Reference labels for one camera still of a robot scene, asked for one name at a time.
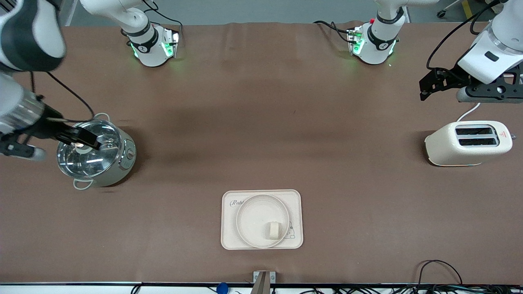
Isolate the round cream plate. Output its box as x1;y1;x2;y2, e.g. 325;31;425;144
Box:
236;194;291;249

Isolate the cream rabbit print tray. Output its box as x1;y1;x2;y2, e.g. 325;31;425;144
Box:
221;189;304;250

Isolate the glass pot lid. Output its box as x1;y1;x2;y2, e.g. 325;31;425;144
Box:
56;119;123;179

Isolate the steel pot with glass lid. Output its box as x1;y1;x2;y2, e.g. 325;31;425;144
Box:
56;113;137;191

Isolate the black chair caster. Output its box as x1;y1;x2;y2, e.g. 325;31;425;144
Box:
437;0;463;18

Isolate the cream two-slot toaster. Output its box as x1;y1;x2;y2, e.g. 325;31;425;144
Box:
425;120;514;167

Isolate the brown table mat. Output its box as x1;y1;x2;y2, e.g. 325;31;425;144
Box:
0;20;523;285

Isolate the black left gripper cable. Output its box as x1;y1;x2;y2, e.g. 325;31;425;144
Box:
426;0;502;71

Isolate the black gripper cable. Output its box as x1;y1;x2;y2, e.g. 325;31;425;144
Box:
29;71;96;123
426;0;502;71

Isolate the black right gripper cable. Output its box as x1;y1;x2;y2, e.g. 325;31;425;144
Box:
29;71;96;123

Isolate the white toaster power cable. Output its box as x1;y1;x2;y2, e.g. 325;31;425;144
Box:
456;102;482;122

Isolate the black left arm base cable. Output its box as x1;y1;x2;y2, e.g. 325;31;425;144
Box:
313;20;353;44

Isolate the black arm base cable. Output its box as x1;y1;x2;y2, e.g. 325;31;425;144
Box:
137;0;183;41
313;20;353;44

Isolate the black right arm base cable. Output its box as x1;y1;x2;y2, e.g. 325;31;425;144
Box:
137;0;183;41

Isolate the black looped cable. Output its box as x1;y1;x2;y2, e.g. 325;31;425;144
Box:
417;260;463;287

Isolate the grey metal camera bracket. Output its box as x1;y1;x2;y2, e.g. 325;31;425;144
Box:
250;271;277;294

